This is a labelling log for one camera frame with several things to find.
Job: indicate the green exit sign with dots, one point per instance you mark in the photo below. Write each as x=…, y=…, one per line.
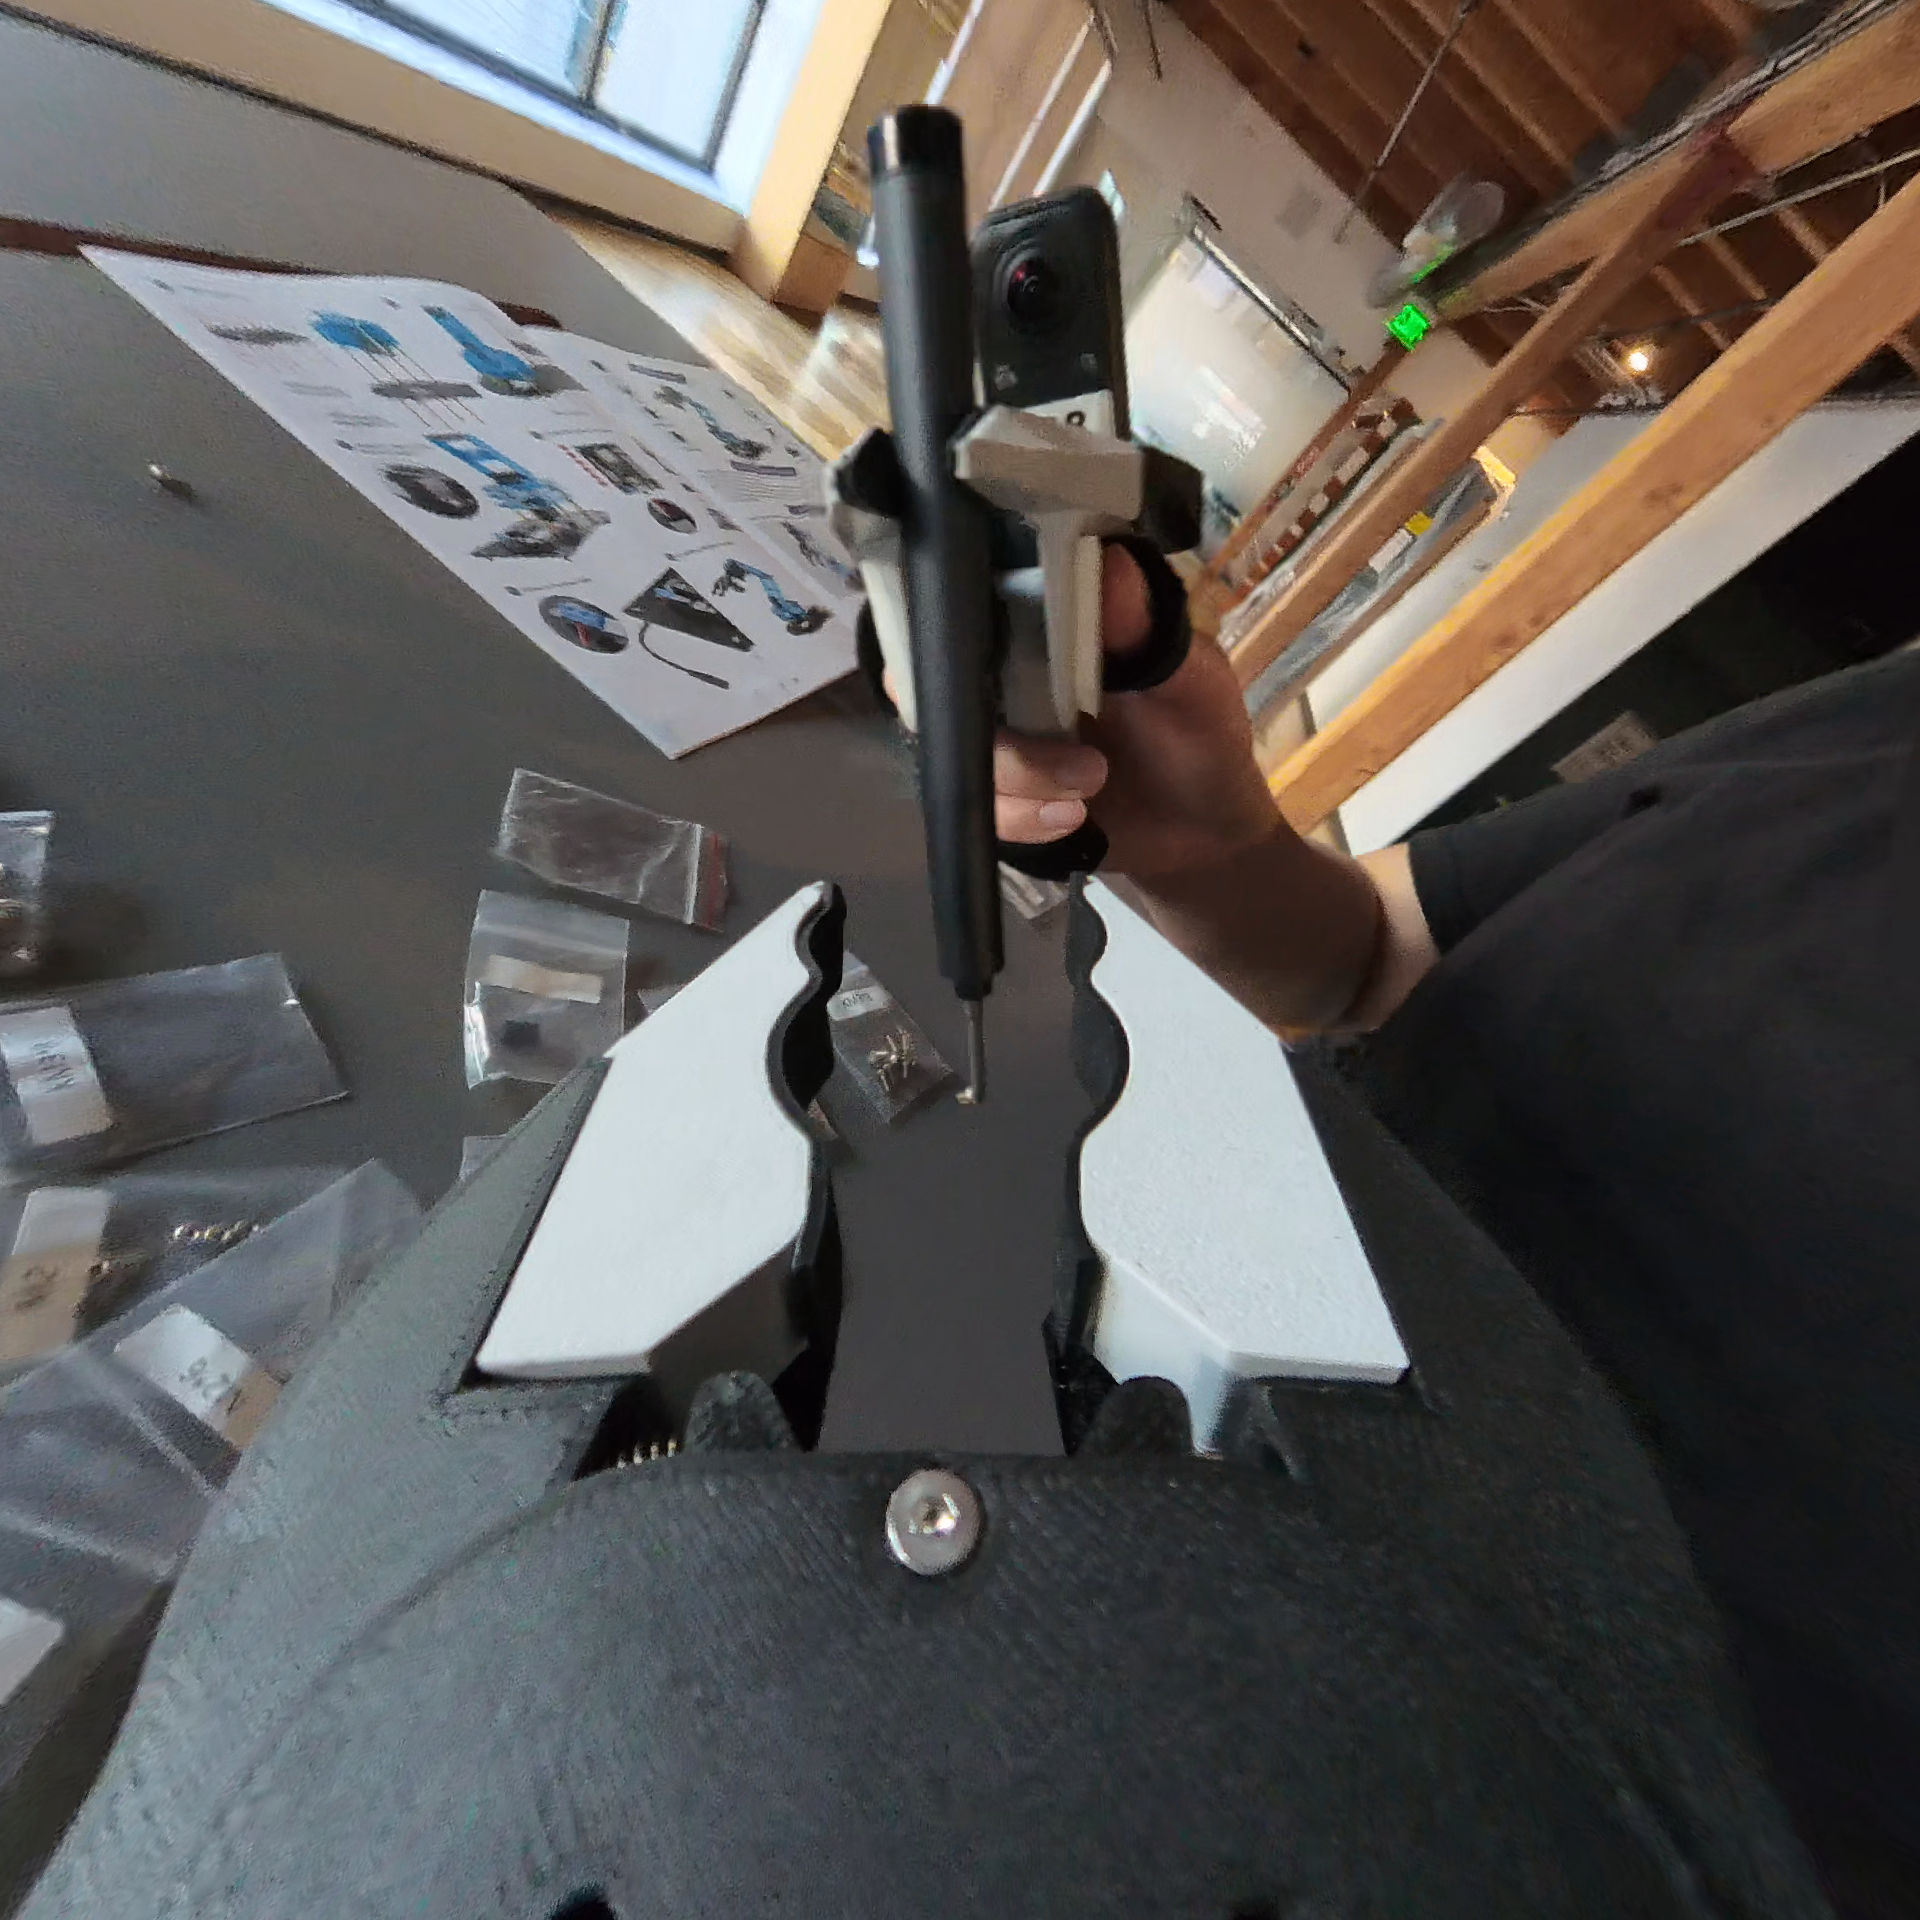
x=1410, y=323

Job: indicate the person's right hand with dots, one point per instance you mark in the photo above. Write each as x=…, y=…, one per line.
x=1185, y=782

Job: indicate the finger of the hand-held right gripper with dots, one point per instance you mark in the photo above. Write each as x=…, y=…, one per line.
x=881, y=600
x=1074, y=630

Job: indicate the printed instruction sheet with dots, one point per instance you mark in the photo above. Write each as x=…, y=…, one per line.
x=239, y=352

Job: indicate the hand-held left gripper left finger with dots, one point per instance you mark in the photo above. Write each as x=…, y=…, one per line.
x=661, y=1201

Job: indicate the black screwdriver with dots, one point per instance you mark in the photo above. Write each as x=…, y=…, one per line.
x=930, y=525

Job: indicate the wooden support post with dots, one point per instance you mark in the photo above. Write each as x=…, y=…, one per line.
x=1574, y=554

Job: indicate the pile of clear parts bags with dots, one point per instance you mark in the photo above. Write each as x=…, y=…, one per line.
x=545, y=975

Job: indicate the person's right forearm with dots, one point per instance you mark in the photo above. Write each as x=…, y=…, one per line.
x=1291, y=945

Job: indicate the large window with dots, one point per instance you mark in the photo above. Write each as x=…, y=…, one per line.
x=496, y=45

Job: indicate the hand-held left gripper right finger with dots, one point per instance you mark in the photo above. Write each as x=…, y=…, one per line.
x=1230, y=1214

